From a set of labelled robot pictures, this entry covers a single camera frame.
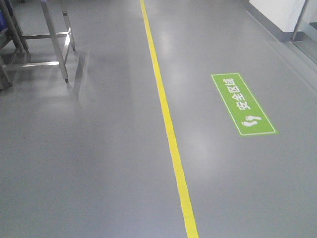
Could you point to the green floor safety sign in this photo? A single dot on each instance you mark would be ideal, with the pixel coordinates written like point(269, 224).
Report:
point(246, 112)

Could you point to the steel rack legs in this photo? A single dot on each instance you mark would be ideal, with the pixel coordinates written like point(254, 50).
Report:
point(35, 51)

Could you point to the grey door frame post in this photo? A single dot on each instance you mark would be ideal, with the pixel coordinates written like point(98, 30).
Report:
point(307, 22)

